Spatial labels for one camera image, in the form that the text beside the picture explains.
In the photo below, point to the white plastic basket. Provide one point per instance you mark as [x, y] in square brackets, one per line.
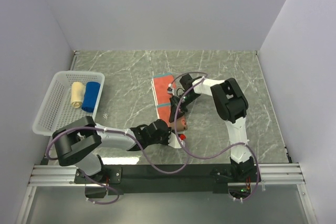
[56, 110]

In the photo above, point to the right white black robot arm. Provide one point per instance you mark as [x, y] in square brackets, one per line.
[231, 106]

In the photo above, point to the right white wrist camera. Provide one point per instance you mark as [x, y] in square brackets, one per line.
[171, 90]

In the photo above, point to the aluminium rail frame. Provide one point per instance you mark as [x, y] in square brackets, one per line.
[128, 100]

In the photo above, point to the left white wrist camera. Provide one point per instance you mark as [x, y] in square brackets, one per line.
[177, 142]

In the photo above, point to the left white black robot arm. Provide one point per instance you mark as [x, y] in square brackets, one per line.
[75, 142]

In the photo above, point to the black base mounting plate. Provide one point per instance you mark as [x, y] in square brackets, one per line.
[134, 179]

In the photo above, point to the rolled beige towel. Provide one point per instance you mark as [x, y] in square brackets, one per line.
[77, 94]

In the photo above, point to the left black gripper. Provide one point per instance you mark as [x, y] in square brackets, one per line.
[166, 141]

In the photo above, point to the rolled blue towel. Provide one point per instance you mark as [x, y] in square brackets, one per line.
[90, 96]

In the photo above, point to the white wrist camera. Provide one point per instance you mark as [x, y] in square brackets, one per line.
[177, 142]
[171, 90]

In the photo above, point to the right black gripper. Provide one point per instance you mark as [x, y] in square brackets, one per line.
[174, 103]

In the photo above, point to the brown orange bear towel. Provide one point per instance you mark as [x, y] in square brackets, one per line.
[161, 97]

